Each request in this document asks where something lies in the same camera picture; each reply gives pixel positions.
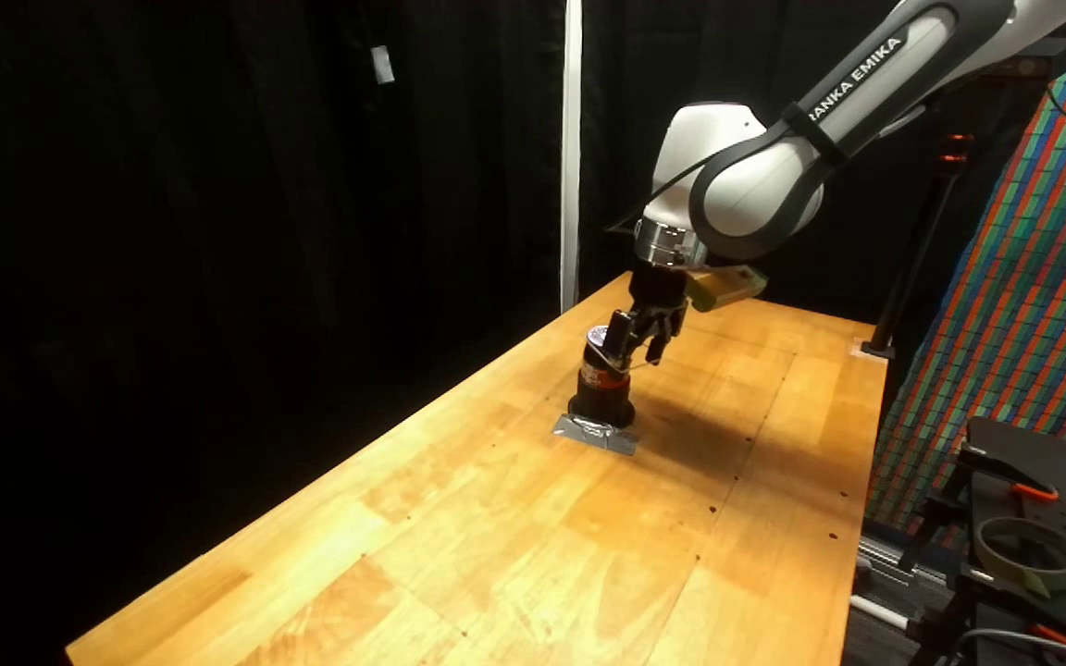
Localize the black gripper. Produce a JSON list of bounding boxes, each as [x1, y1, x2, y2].
[[605, 261, 687, 367]]

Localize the red elastic band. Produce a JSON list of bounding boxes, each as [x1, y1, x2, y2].
[[576, 367, 631, 392]]

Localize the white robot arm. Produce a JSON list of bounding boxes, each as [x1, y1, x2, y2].
[[590, 0, 1066, 373]]

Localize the dark bottle with white cap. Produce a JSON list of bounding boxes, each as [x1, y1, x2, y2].
[[568, 325, 634, 430]]

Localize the grey tape patch under bottle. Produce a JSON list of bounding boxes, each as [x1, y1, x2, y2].
[[557, 413, 637, 452]]

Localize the white vertical pole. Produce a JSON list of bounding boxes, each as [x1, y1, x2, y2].
[[558, 0, 584, 309]]

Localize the colourful patterned panel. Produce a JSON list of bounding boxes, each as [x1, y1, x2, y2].
[[868, 74, 1066, 530]]

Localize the black cart with tools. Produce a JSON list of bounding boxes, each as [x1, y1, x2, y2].
[[853, 417, 1066, 666]]

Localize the grey tape roll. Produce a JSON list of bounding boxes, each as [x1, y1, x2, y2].
[[974, 515, 1066, 598]]

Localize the black camera tripod stand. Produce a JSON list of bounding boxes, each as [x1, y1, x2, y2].
[[864, 130, 977, 359]]

